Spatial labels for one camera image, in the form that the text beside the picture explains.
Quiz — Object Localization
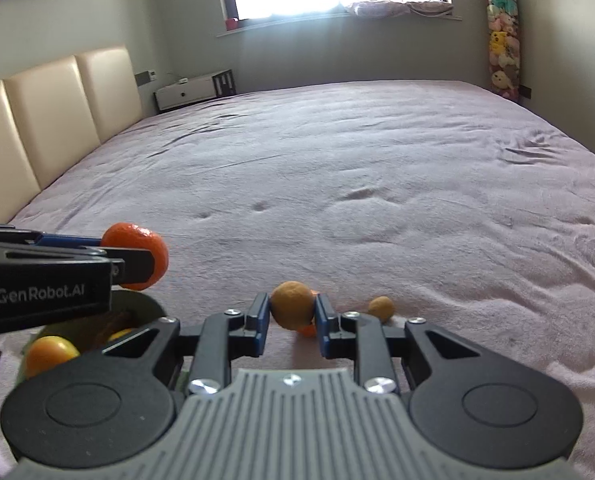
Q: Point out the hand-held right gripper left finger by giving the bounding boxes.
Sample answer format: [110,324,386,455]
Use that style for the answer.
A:
[100,292,271,395]

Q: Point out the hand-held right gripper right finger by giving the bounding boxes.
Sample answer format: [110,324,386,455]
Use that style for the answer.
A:
[315,294,483,395]

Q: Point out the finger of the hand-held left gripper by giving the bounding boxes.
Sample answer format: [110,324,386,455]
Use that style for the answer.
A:
[0,224,106,250]
[8,246,159,292]

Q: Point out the orange tangerine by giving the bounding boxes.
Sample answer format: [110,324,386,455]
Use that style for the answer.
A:
[297,289,321,337]
[100,222,170,292]

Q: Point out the green colander bowl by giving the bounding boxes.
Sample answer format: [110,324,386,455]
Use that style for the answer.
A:
[16,289,164,386]

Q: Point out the overripe brown banana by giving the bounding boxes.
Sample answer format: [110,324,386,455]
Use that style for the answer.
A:
[85,310,133,348]

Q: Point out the yellow apple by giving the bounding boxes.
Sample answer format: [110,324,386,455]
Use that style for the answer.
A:
[25,336,81,380]

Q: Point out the small tan round fruit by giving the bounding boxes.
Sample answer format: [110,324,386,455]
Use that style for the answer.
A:
[368,296,396,323]

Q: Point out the cream padded headboard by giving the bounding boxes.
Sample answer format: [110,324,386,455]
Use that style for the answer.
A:
[0,46,144,226]

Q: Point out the white nightstand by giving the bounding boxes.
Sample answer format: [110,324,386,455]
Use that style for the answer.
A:
[154,74,218,115]

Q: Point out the black binders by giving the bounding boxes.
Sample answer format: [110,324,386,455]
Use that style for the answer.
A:
[212,69,237,97]

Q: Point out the white windowsill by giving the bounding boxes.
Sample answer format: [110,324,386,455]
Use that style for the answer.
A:
[216,12,463,38]

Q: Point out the pale cloth on windowsill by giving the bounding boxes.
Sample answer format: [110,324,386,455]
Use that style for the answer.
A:
[345,0,453,17]

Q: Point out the plush toy holder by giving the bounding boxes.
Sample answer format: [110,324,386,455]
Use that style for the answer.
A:
[485,0,523,103]

